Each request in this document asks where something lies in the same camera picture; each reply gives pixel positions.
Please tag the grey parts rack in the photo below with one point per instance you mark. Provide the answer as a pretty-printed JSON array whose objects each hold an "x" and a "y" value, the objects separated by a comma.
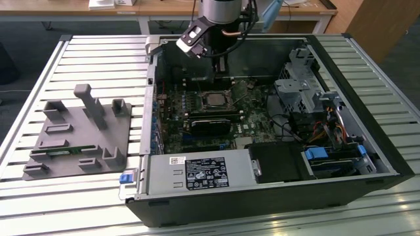
[{"x": 82, "y": 147}]

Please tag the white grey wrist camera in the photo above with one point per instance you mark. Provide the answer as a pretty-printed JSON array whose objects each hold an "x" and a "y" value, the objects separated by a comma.
[{"x": 193, "y": 37}]

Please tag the black graphics card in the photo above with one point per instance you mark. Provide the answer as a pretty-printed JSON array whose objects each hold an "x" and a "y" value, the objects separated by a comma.
[{"x": 210, "y": 127}]

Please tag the metal disk bay cage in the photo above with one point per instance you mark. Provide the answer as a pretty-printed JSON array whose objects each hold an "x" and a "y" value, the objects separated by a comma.
[{"x": 295, "y": 93}]

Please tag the blue disk carrier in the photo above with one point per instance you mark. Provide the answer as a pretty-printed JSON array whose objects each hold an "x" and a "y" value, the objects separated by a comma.
[{"x": 317, "y": 153}]

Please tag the white cardboard box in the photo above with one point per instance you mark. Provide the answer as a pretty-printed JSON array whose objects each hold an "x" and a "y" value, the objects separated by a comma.
[{"x": 102, "y": 5}]

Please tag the small blue plastic tab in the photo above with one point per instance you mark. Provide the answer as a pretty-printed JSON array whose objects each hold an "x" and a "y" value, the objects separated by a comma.
[{"x": 362, "y": 150}]

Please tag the black CPU socket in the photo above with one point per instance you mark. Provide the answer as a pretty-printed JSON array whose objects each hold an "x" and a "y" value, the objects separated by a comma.
[{"x": 203, "y": 100}]

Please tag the black disk drive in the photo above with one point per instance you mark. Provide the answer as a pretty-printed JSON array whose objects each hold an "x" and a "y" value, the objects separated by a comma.
[{"x": 331, "y": 167}]

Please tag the green motherboard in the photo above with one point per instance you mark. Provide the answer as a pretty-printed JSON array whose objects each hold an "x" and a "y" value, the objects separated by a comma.
[{"x": 257, "y": 123}]

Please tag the grey plastic case latch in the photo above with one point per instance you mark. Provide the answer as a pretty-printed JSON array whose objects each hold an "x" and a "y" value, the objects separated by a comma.
[{"x": 151, "y": 45}]

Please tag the long wooden desk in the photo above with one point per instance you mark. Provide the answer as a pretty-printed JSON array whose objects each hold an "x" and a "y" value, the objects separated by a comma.
[{"x": 50, "y": 9}]

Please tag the wooden cabinet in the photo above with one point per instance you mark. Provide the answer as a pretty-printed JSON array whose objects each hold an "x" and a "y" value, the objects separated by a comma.
[{"x": 385, "y": 24}]

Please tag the black plastic shroud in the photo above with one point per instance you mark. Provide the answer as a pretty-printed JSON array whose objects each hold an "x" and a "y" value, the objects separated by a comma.
[{"x": 279, "y": 162}]

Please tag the blue case latch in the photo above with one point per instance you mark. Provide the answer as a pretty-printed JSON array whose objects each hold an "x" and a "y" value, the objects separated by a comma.
[{"x": 127, "y": 178}]

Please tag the silver power supply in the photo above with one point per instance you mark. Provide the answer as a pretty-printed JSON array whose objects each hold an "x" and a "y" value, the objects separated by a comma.
[{"x": 165, "y": 172}]

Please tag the green RAM stick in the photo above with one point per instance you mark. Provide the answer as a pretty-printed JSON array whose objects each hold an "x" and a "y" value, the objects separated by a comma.
[{"x": 77, "y": 149}]

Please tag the silver square CPU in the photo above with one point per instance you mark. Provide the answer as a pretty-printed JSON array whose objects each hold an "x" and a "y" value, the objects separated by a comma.
[{"x": 218, "y": 99}]

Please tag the small white box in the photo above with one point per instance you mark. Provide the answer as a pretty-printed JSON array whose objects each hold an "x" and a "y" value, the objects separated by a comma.
[{"x": 126, "y": 2}]

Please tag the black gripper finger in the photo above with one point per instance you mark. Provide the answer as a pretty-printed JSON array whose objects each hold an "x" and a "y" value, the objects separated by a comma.
[{"x": 222, "y": 66}]

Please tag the thin metal locking lever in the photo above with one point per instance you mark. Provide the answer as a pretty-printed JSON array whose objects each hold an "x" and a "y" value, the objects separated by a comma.
[
  {"x": 199, "y": 87},
  {"x": 243, "y": 97}
]

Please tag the black open PC case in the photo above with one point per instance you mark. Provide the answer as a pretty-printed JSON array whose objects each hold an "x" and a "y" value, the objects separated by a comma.
[{"x": 230, "y": 209}]

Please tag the small silver heatsink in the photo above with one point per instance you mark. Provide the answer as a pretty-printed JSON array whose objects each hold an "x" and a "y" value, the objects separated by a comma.
[{"x": 246, "y": 142}]

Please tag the black RAM slot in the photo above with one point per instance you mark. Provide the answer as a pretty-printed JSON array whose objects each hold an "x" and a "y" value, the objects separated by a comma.
[
  {"x": 207, "y": 82},
  {"x": 214, "y": 113},
  {"x": 207, "y": 87},
  {"x": 215, "y": 118}
]

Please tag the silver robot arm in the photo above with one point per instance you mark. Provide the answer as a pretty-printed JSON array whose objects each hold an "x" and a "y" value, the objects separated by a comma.
[{"x": 221, "y": 12}]

